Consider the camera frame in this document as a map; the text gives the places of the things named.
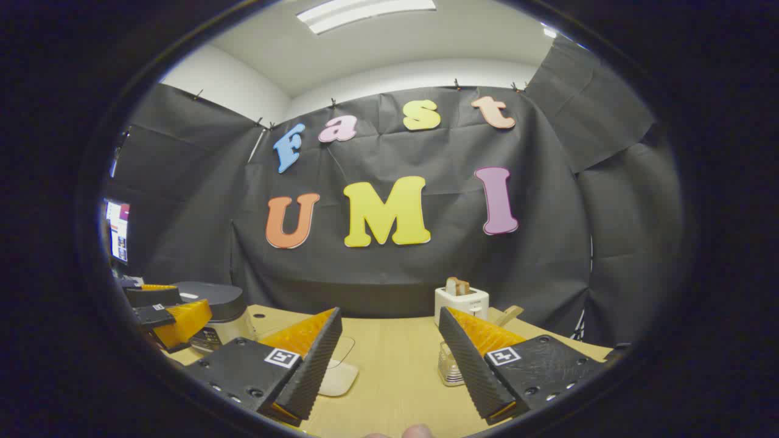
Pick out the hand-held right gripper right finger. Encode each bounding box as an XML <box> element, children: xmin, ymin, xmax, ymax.
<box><xmin>438</xmin><ymin>306</ymin><xmax>609</xmax><ymax>425</ymax></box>

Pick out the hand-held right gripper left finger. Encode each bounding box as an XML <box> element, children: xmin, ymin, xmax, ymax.
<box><xmin>183</xmin><ymin>307</ymin><xmax>343</xmax><ymax>426</ymax></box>

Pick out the clear wire chopstick holder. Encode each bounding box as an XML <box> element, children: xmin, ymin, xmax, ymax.
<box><xmin>438</xmin><ymin>341</ymin><xmax>466</xmax><ymax>387</ymax></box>

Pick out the white rice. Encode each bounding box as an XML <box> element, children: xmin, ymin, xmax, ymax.
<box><xmin>320</xmin><ymin>360</ymin><xmax>360</xmax><ymax>397</ymax></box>

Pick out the silver black rice cooker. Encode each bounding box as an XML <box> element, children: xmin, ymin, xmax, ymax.
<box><xmin>173</xmin><ymin>281</ymin><xmax>256</xmax><ymax>356</ymax></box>

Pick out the white toaster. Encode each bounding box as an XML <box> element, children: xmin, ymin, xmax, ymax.
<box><xmin>435</xmin><ymin>286</ymin><xmax>490</xmax><ymax>326</ymax></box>

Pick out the computer monitor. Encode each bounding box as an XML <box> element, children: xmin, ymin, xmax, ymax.
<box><xmin>105</xmin><ymin>200</ymin><xmax>130</xmax><ymax>263</ymax></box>

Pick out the black backdrop cloth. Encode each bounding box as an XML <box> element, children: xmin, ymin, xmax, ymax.
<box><xmin>107</xmin><ymin>33</ymin><xmax>685</xmax><ymax>347</ymax></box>

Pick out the ceiling light panel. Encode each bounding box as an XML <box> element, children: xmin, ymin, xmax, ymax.
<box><xmin>296</xmin><ymin>0</ymin><xmax>437</xmax><ymax>35</ymax></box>

